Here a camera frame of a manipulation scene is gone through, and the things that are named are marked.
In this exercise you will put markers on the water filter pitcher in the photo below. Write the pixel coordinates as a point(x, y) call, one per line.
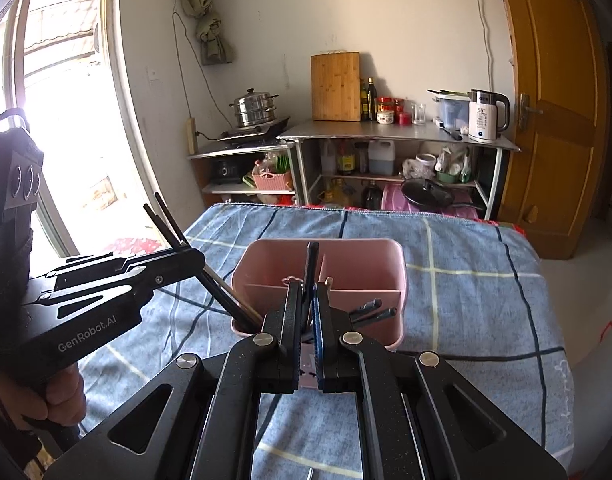
point(451, 110)

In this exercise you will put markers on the black rice cooker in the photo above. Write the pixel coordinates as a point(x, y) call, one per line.
point(226, 170)

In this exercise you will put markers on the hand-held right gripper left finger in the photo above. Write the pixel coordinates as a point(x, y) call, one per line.
point(292, 330)

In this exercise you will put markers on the person's left hand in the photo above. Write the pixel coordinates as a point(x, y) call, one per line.
point(60, 397)

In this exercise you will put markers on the pink plastic basin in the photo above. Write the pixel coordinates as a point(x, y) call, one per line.
point(393, 199)

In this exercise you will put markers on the dark glass bottle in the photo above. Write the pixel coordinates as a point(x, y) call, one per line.
point(371, 102)

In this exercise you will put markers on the glass sliding door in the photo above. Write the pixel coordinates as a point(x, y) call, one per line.
point(65, 110)

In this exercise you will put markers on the beige power strip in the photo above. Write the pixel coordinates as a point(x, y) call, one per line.
point(191, 135)

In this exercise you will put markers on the black induction cooker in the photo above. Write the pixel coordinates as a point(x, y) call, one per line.
point(253, 134)

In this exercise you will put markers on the wooden door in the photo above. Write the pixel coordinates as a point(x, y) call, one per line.
point(551, 100)

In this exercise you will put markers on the black lidded wok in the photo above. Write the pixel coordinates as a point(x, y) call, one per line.
point(428, 193)

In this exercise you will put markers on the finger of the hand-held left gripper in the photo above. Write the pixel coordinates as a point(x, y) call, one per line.
point(180, 267)
point(135, 260)

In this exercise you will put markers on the yellow oil bottle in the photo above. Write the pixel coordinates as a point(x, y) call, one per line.
point(338, 193)

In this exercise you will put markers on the white plastic jug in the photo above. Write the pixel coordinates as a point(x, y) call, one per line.
point(328, 157)

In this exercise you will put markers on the hanging beige cloth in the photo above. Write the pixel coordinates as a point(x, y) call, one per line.
point(208, 15)

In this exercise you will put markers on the clear drinking glass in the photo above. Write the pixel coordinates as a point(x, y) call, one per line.
point(419, 115)

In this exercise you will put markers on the blue plaid blanket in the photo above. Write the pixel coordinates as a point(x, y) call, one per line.
point(466, 310)

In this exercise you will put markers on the red floor mat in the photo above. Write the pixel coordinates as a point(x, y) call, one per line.
point(130, 246)

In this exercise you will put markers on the soy sauce bottle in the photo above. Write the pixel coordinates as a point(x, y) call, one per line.
point(345, 159)

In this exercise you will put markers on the small pink storage basket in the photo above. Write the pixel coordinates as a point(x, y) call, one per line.
point(271, 181)

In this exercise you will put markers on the metal kitchen table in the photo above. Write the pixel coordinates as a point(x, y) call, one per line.
point(401, 132)

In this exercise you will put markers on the pink plastic chopstick basket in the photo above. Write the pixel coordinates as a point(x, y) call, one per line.
point(276, 265)

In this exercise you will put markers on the dark liquid jug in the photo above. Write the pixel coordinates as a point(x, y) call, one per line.
point(381, 159)

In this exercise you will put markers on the steel steamer pot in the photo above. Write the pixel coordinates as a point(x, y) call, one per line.
point(253, 107)

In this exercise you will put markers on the white electric kettle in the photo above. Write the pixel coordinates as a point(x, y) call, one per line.
point(486, 117)

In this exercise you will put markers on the white round container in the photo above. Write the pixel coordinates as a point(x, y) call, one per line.
point(426, 164)

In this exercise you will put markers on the red cup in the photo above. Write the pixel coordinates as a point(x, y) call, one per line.
point(404, 119)

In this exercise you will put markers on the white plastic bags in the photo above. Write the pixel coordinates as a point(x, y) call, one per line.
point(456, 162)

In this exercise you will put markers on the bamboo cutting board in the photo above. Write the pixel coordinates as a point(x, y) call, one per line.
point(336, 87)

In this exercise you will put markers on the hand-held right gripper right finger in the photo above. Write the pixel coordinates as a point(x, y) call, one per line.
point(320, 335)

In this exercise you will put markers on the small metal shelf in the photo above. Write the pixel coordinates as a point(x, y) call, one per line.
point(240, 152)

